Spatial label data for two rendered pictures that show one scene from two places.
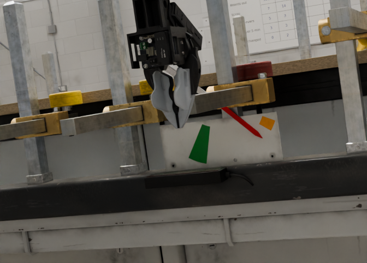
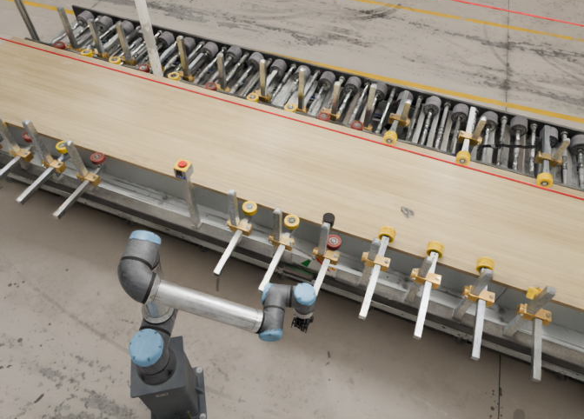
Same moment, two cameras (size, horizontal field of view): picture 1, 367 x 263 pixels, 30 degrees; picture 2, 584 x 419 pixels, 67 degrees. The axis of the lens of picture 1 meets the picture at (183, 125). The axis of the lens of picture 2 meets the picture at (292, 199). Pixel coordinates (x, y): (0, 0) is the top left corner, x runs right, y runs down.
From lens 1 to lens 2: 1.96 m
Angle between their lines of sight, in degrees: 48
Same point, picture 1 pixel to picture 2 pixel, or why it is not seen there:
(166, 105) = not seen: hidden behind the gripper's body
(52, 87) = (222, 74)
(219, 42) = (321, 244)
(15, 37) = (232, 204)
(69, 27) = not seen: outside the picture
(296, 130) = (345, 241)
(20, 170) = (222, 202)
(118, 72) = (277, 233)
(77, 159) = not seen: hidden behind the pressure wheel
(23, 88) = (234, 218)
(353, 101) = (365, 276)
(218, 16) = (323, 239)
